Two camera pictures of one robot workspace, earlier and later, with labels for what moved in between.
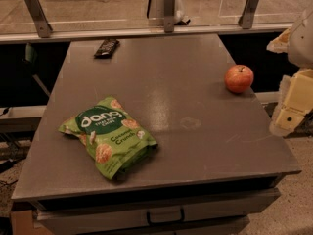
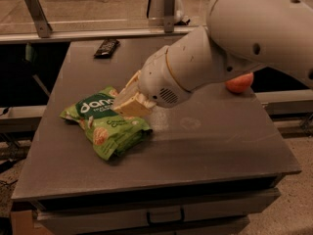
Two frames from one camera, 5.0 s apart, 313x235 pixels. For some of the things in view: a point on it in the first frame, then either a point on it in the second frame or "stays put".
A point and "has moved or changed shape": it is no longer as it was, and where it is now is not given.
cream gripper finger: x=295 y=102 to x=136 y=106
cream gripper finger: x=280 y=43 to x=137 y=104
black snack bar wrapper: x=107 y=49 stays put
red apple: x=239 y=78 stays put
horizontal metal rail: x=89 y=35 stays put
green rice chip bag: x=112 y=137 has moved or changed shape
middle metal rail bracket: x=169 y=10 stays put
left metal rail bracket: x=37 y=13 stays put
